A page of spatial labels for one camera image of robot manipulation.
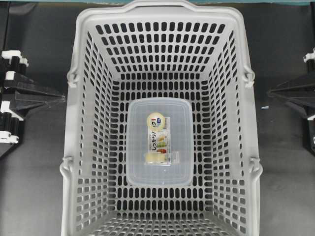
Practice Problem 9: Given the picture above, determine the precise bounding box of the grey plastic shopping basket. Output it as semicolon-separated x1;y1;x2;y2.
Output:
60;0;263;236

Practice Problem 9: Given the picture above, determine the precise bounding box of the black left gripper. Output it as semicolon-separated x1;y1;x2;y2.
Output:
0;50;66;157

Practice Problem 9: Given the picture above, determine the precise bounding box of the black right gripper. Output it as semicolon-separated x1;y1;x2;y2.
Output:
267;49;315;154

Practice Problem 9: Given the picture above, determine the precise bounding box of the clear plastic food container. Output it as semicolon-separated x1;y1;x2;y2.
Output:
126;98;194;187

